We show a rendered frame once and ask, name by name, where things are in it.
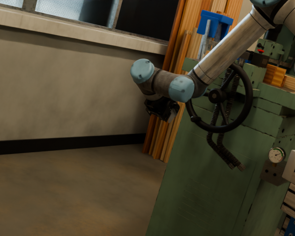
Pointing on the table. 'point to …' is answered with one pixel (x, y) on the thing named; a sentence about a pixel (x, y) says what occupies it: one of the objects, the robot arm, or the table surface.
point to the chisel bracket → (269, 48)
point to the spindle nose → (273, 33)
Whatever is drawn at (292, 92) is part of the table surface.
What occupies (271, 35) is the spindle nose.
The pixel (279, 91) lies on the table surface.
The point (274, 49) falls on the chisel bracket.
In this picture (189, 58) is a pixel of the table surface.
